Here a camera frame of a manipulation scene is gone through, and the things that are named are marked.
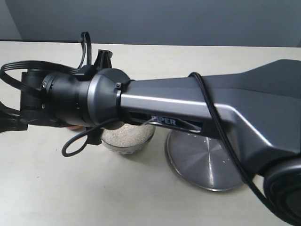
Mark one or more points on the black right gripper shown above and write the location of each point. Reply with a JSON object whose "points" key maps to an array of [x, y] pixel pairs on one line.
{"points": [[34, 110]]}

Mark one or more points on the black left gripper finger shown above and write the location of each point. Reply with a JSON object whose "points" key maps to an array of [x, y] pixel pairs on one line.
{"points": [[11, 120]]}

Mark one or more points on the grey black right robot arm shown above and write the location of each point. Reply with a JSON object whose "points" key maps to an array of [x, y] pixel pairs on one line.
{"points": [[256, 114]]}

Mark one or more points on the brown wooden cup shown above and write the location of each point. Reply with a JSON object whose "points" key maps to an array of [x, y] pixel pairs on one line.
{"points": [[74, 127]]}

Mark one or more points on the steel bowl of rice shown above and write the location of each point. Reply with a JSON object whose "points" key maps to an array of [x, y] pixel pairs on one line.
{"points": [[128, 139]]}

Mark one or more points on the round steel plate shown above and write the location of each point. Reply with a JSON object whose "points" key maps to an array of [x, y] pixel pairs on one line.
{"points": [[201, 161]]}

